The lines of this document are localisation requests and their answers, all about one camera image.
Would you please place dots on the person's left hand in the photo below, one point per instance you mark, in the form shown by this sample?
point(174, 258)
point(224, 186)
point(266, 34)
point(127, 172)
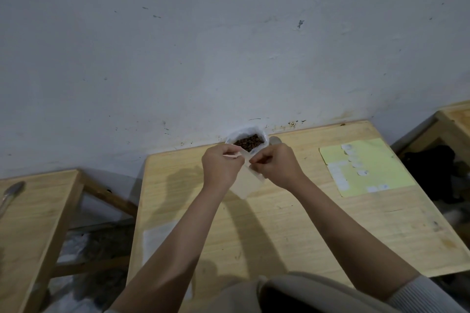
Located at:
point(218, 168)

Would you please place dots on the person's right hand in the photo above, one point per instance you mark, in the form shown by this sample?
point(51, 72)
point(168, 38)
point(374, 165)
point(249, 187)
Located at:
point(281, 166)

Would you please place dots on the person's right thumb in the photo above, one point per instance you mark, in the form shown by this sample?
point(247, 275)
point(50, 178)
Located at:
point(257, 166)

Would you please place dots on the person's left thumb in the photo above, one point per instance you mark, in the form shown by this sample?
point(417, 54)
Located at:
point(232, 149)

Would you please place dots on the kraft paper coffee bean bag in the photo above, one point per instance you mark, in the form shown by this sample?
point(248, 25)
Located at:
point(246, 184)

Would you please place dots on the person's right forearm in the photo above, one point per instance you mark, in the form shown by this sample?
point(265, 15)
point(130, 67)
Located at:
point(352, 239)

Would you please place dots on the person's left forearm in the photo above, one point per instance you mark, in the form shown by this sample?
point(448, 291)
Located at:
point(176, 250)

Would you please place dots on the roasted coffee beans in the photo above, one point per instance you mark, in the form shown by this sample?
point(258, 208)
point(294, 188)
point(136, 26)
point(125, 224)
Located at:
point(249, 142)

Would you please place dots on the small grey round lid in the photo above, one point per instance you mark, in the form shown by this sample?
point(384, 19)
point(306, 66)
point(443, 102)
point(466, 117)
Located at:
point(276, 139)

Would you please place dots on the group of white sticker labels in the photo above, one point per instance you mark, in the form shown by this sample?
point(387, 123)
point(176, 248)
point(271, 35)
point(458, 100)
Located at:
point(339, 175)

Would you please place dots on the yellow sticker backing sheet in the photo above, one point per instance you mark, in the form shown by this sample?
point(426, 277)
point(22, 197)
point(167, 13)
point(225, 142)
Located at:
point(382, 166)

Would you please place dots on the person's beige garment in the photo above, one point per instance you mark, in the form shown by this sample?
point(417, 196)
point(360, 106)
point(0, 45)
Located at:
point(304, 292)

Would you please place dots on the crumpled plastic sheet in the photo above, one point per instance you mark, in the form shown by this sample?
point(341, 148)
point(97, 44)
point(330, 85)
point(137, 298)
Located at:
point(91, 250)

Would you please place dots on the light wooden side table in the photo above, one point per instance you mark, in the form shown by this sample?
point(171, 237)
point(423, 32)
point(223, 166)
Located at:
point(33, 235)
point(453, 122)

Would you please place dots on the person's white ribbed sleeve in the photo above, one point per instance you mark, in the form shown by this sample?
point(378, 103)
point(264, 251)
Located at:
point(426, 296)

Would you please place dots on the metal spoon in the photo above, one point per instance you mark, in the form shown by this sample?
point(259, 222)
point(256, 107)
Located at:
point(11, 191)

